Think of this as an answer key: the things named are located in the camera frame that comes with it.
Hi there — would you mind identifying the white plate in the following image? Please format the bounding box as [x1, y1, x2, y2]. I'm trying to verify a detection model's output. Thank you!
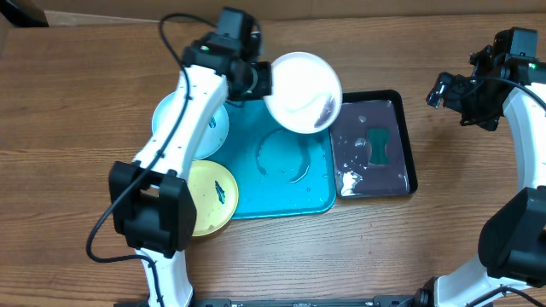
[264, 52, 342, 134]

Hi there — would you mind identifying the green sponge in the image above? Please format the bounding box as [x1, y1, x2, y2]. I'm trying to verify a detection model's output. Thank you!
[368, 128, 390, 165]

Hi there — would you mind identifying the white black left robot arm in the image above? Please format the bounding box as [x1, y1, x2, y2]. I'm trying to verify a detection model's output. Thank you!
[99, 31, 272, 306]

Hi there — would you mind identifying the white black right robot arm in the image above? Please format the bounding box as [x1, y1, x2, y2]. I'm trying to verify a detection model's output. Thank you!
[404, 46, 545, 306]

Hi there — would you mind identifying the teal plastic tray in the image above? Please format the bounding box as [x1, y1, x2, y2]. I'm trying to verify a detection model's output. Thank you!
[209, 101, 336, 220]

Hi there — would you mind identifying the black plastic tray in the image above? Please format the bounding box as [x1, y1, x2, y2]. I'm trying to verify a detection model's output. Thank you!
[329, 90, 418, 199]

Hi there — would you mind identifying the light blue plate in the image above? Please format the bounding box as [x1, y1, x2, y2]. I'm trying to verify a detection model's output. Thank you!
[151, 92, 229, 159]

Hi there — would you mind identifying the yellow plate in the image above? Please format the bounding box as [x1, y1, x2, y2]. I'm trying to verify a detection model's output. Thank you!
[188, 160, 239, 237]

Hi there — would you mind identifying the brown cardboard backdrop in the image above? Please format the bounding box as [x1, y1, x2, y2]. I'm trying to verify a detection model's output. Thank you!
[17, 0, 545, 20]

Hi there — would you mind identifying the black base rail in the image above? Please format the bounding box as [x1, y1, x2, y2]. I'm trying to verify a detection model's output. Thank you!
[113, 294, 427, 307]

